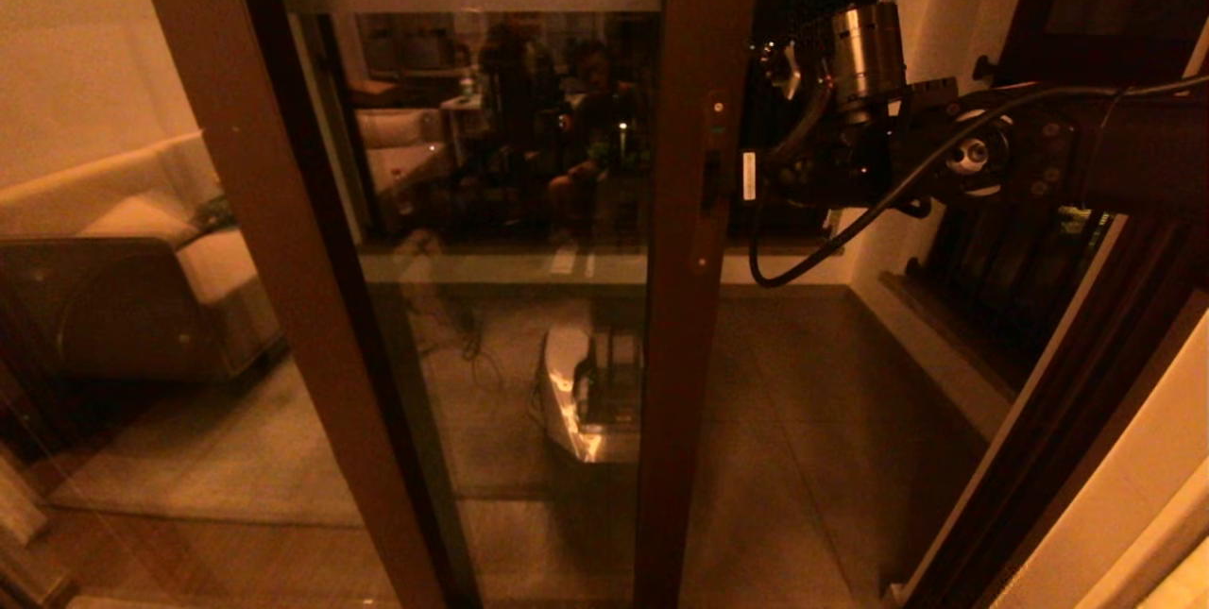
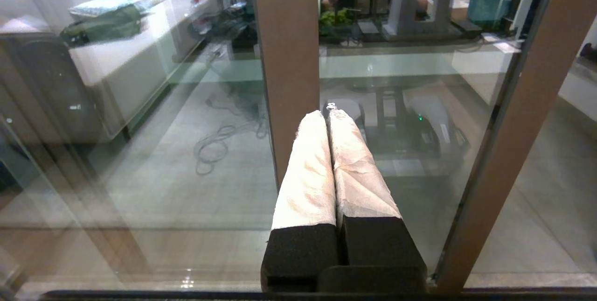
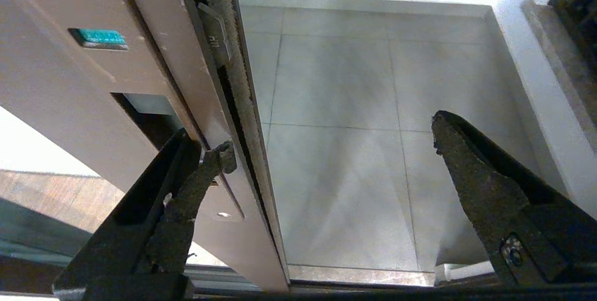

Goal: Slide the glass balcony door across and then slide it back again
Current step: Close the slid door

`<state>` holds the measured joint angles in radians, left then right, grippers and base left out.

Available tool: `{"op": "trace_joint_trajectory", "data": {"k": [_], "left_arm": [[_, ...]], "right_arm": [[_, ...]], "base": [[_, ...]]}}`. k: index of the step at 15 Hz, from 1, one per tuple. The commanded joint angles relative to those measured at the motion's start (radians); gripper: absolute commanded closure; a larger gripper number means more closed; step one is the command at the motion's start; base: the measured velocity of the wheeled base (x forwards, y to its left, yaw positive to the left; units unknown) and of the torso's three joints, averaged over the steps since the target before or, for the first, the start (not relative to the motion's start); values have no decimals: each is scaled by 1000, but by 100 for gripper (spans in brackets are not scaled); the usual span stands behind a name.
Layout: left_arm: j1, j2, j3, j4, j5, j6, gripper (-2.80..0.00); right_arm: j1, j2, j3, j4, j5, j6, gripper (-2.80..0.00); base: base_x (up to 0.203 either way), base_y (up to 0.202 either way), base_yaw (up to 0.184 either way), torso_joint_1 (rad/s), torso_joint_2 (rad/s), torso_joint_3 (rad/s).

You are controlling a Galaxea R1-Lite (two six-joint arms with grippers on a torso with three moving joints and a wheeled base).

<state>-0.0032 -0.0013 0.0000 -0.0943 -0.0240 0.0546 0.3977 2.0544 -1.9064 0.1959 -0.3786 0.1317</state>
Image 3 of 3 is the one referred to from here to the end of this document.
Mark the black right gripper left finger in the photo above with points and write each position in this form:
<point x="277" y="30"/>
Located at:
<point x="140" y="235"/>

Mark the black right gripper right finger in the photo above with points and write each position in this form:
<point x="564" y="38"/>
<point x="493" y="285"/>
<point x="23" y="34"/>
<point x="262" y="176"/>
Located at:
<point x="513" y="217"/>

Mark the brown framed glass sliding door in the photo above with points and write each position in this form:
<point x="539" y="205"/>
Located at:
<point x="56" y="95"/>

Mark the teal lock indicator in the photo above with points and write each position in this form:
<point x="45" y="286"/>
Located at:
<point x="100" y="38"/>

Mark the stone side window sill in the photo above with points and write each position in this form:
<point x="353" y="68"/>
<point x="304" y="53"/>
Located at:
<point x="564" y="63"/>

